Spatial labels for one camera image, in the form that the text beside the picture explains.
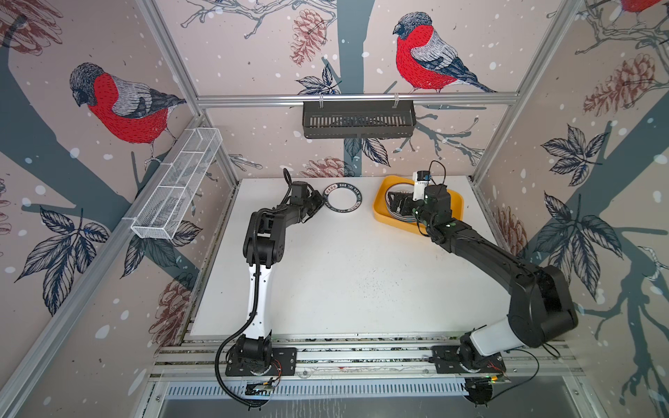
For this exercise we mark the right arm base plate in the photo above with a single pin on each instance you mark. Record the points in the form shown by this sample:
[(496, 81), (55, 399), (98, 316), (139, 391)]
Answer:
[(447, 360)]

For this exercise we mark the white mesh wire shelf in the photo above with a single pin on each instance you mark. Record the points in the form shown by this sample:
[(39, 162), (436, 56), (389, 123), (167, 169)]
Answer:
[(166, 208)]

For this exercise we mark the yellow plastic bin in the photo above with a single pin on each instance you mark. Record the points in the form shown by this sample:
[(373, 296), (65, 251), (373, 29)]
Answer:
[(382, 213)]

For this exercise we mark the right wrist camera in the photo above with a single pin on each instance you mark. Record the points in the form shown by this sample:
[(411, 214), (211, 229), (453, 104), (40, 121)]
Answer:
[(421, 180)]

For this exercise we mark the black hanging wire basket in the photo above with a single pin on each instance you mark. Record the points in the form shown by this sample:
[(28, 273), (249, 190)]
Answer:
[(382, 119)]

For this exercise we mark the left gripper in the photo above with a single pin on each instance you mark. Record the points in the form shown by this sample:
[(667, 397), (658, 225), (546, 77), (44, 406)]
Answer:
[(319, 200)]

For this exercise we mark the orange sunburst plate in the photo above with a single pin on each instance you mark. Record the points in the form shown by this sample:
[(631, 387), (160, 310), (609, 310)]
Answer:
[(401, 206)]

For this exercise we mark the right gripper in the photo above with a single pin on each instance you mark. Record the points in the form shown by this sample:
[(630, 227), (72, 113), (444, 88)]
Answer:
[(401, 197)]

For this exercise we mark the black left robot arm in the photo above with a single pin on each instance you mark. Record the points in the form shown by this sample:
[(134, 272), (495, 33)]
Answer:
[(264, 246)]

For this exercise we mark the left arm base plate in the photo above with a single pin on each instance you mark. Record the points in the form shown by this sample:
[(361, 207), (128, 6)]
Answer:
[(263, 364)]

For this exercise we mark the horizontal aluminium frame bar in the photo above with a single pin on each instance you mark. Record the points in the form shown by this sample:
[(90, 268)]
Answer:
[(481, 98)]

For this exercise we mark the green lettered plate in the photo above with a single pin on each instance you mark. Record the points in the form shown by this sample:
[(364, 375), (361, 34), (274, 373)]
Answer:
[(342, 197)]

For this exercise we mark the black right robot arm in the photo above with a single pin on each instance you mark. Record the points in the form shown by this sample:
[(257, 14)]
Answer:
[(541, 307)]

